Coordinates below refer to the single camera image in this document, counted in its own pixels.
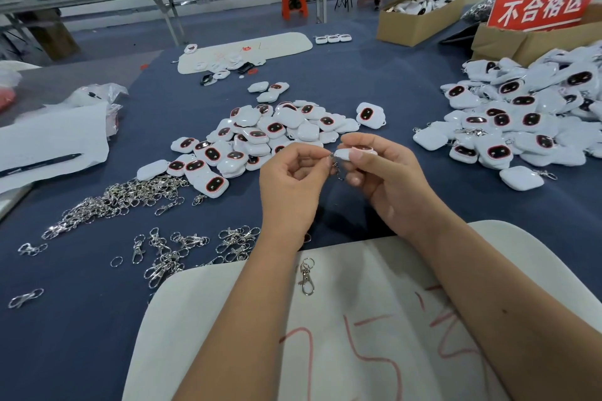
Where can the person's left forearm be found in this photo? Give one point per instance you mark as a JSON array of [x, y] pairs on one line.
[[235, 330]]

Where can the person's right forearm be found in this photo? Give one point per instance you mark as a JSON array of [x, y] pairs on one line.
[[503, 311]]

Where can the open cardboard box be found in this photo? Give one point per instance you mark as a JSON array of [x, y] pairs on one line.
[[412, 29]]

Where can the red sign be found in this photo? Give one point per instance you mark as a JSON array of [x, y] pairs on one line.
[[544, 3]]

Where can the black pen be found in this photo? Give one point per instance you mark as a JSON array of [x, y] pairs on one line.
[[39, 165]]

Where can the white foam board red marks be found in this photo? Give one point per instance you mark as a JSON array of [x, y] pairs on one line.
[[376, 302]]

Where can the white paper sheet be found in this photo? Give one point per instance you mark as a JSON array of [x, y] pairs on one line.
[[49, 135]]

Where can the orange bag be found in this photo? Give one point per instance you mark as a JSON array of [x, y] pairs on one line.
[[7, 100]]

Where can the white plastic bag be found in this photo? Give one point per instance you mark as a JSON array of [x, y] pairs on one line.
[[17, 72]]

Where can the person's left hand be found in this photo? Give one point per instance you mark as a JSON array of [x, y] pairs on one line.
[[292, 197]]

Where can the flat brown cardboard box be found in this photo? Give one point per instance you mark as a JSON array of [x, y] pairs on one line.
[[508, 44]]

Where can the long white foam board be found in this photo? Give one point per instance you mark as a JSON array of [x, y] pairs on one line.
[[287, 45]]

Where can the person's right hand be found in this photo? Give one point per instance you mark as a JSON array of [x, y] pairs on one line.
[[395, 187]]

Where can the small white plastic part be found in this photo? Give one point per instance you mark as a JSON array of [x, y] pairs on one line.
[[334, 39], [346, 38], [322, 39]]

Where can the red plastic stool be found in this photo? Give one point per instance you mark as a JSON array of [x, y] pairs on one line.
[[294, 7]]

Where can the white tag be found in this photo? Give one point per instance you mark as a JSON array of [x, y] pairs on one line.
[[343, 153]]

